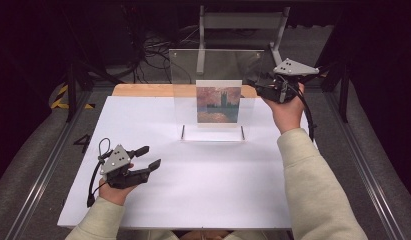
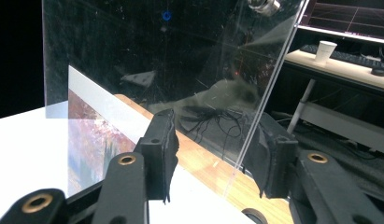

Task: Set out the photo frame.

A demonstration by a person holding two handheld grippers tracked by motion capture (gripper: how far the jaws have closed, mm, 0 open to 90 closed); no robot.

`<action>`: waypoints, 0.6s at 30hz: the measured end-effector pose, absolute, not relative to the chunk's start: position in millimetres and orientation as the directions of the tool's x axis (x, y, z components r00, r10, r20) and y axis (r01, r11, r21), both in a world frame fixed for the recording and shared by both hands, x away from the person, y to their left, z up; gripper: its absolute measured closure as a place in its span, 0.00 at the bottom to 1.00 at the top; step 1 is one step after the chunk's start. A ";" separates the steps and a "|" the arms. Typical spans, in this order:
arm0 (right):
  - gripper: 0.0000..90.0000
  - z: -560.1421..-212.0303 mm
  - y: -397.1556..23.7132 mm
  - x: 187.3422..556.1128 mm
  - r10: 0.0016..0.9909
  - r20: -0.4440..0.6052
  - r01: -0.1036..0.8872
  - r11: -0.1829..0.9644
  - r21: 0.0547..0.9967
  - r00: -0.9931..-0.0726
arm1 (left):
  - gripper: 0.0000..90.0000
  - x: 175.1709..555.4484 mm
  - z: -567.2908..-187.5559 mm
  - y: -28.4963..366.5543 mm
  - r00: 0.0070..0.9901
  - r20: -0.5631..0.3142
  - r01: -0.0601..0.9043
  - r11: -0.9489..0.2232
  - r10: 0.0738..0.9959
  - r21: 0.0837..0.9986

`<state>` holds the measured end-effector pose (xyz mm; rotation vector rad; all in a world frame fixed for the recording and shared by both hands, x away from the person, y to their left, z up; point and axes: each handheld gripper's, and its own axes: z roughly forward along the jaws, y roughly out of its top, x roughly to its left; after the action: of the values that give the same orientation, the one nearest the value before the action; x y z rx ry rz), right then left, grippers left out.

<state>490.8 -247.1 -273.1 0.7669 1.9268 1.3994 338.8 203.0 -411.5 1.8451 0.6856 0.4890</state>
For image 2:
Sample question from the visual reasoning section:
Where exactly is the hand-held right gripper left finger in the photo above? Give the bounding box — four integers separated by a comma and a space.
133, 107, 180, 205

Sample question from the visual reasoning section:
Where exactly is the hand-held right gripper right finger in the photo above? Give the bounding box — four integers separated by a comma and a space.
242, 111, 299, 200

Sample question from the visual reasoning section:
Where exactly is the beige postcard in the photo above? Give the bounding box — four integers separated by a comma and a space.
67, 64, 157, 198

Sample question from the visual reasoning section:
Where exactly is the clear acrylic frame panel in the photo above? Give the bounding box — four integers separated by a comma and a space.
41, 0, 311, 200

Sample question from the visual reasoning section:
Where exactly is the wooden desk with white legs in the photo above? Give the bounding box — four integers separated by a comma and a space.
282, 49, 384, 157

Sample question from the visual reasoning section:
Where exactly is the white paper cup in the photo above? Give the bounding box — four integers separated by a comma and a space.
314, 40, 338, 67

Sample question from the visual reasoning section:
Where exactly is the black keyboard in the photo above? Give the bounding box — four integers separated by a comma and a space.
299, 44, 384, 71

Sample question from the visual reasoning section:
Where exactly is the shiny silver screw cap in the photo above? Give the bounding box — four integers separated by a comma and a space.
247, 0, 282, 17

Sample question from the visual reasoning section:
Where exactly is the computer monitor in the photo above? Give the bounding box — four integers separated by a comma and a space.
296, 0, 384, 45

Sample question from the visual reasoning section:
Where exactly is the tangle of black cables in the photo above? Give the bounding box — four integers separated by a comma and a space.
179, 105, 248, 161

